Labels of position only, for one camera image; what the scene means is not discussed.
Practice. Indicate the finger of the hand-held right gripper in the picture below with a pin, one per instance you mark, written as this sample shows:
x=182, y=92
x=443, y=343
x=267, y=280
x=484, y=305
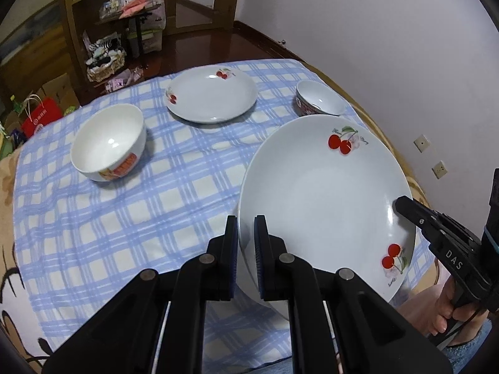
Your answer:
x=409, y=210

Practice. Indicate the wicker basket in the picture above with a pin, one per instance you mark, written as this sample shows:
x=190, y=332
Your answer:
x=105, y=64

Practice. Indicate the red paper bag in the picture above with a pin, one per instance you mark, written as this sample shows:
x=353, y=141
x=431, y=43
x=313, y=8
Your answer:
x=39, y=115

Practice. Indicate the blue plaid cloth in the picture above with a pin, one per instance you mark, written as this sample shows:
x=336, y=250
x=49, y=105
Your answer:
x=136, y=210

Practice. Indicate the red bowl with inner seal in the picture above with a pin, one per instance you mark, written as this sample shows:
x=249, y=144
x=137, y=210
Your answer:
x=317, y=99

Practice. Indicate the small black table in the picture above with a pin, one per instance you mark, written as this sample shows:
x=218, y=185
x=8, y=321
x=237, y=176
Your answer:
x=136, y=27

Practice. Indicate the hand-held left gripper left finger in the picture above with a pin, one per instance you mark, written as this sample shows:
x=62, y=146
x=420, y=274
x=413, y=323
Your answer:
x=233, y=257

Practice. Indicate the wooden corner shelf unit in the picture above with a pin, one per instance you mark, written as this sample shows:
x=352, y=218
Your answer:
x=74, y=15

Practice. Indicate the pink plastic floor packet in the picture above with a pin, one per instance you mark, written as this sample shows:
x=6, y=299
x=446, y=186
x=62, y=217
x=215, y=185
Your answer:
x=121, y=80

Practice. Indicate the green bottle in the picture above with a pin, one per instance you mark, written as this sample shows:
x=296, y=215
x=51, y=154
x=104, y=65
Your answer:
x=15, y=104

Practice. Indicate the large cherry plate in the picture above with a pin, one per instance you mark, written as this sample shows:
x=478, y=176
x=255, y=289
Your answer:
x=323, y=202

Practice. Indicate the medium cherry plate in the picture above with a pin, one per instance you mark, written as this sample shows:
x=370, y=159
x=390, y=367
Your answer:
x=212, y=93

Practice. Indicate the cardboard box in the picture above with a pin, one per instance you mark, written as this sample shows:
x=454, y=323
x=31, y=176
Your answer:
x=58, y=89

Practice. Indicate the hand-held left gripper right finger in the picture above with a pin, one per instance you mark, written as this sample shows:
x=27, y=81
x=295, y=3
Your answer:
x=259, y=265

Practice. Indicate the person's right hand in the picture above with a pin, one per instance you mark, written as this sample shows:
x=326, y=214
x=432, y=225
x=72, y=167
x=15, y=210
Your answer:
x=442, y=311

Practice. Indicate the clear storage box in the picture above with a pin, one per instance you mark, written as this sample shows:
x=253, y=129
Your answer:
x=150, y=27

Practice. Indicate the wooden wardrobe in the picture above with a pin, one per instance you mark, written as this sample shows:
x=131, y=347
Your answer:
x=31, y=39

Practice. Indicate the white bowl with orange label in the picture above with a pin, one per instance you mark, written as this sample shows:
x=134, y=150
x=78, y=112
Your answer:
x=109, y=144

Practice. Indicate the wall socket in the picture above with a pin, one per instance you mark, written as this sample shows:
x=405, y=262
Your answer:
x=439, y=169
x=421, y=143

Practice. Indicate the person's blue jeans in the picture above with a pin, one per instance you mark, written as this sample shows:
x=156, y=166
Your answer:
x=467, y=348

